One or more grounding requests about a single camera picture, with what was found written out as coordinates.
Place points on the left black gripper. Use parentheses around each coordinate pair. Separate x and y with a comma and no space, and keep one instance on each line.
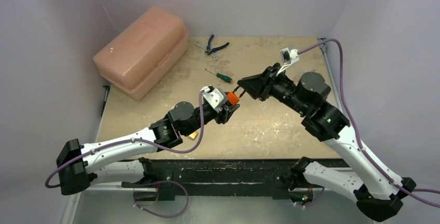
(221,116)

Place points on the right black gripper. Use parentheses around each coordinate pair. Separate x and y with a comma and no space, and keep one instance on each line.
(269,84)

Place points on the orange padlock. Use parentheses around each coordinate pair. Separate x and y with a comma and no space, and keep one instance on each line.
(233,97)

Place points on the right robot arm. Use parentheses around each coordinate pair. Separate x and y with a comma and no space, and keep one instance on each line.
(375,189)

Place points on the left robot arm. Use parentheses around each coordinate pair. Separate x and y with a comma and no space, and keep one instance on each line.
(81,165)

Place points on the small silver wrench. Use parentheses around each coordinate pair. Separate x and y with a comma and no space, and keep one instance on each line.
(213,55)

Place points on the brass padlock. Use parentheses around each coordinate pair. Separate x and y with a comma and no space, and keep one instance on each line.
(193,135)

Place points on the pink plastic toolbox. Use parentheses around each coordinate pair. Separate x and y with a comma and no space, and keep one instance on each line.
(144,52)

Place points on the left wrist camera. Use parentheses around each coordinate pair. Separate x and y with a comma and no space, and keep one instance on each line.
(210,94)

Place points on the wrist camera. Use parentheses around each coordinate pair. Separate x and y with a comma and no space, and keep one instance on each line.
(289,56)
(210,94)

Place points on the green handled screwdriver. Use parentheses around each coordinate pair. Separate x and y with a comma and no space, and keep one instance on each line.
(222,77)

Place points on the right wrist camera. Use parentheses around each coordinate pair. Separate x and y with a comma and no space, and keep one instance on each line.
(289,56)

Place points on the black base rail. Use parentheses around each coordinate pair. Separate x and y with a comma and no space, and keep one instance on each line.
(217,178)

